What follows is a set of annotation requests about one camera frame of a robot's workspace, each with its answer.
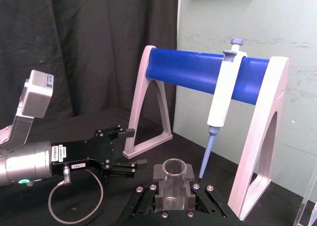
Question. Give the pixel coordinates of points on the white and blue pipette stand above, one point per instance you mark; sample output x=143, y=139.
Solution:
x=185, y=70

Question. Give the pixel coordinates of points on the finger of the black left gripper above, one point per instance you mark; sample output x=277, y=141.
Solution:
x=122, y=170
x=116, y=131

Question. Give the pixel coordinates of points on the clear plastic case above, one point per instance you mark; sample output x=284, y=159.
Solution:
x=305, y=201

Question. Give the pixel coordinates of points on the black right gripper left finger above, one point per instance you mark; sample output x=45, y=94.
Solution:
x=158, y=172

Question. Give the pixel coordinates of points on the clear glass beaker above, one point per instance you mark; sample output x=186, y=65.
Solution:
x=174, y=170

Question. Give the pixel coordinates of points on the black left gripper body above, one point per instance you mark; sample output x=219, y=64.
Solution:
x=84, y=154

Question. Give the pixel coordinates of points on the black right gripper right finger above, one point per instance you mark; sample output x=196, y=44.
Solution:
x=210, y=198

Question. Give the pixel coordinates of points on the white pipette with blue tip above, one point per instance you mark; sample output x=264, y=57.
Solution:
x=223, y=97

